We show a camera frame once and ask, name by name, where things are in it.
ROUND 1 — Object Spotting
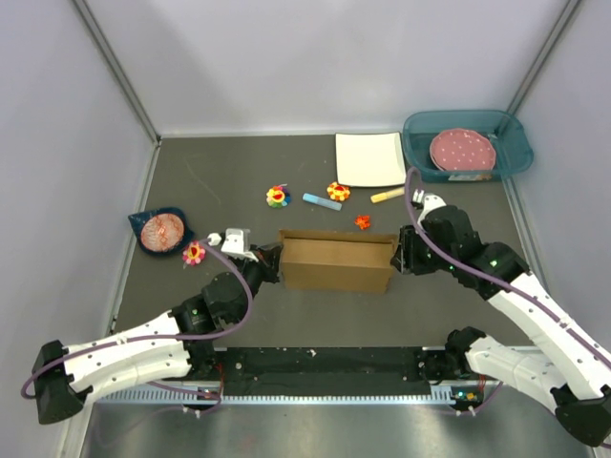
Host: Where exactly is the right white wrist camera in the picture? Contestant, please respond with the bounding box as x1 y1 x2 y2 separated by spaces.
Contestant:
411 190 447 224

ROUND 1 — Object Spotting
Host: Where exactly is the blue bowl red inside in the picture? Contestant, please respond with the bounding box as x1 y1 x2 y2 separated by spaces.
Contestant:
127 207 195 256

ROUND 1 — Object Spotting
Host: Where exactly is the rainbow flower plush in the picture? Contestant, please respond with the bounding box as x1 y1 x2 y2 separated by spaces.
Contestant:
265 184 292 208

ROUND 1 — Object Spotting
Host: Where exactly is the pink dotted plate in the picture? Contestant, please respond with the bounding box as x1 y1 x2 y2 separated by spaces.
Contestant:
430 128 496 172

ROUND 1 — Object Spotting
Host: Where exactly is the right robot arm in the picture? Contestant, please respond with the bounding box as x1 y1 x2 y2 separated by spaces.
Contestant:
392 194 610 448

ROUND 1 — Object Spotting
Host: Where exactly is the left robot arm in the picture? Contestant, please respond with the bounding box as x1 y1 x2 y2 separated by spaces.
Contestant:
22 242 283 425

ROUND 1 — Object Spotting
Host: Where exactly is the pink flower plush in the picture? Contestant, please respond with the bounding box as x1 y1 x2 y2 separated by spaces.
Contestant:
182 241 206 266

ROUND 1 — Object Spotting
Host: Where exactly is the white square plate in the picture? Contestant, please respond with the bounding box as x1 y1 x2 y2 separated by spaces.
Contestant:
335 132 406 188

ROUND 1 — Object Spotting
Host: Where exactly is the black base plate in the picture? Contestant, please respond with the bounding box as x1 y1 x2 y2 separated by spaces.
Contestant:
160 345 483 397

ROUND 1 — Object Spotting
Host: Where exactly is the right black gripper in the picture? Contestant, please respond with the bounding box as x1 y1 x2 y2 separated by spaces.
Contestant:
390 223 456 276

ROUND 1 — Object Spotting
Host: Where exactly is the aluminium frame rail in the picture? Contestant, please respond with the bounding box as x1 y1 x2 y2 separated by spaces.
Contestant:
75 346 598 386

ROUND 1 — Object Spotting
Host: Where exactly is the grey slotted cable duct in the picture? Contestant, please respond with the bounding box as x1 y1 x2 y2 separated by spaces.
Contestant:
98 385 455 406

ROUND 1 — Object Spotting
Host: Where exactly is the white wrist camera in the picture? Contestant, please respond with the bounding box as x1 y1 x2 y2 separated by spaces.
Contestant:
411 190 447 224
205 228 257 261

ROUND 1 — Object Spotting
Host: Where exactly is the brown cardboard box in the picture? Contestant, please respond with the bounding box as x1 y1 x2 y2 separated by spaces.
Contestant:
280 229 398 294

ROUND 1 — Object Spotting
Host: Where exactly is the orange sun flower plush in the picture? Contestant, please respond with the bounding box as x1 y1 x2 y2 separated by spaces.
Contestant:
327 181 351 202

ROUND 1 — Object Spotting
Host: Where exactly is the teal plastic bin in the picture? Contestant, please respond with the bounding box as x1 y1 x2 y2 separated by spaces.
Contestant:
402 110 534 183

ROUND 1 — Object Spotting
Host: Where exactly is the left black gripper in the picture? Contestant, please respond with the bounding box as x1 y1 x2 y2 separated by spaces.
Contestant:
233 244 284 325

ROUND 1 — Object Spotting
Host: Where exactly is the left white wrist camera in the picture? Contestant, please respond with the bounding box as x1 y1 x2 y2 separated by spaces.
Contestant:
205 228 257 261

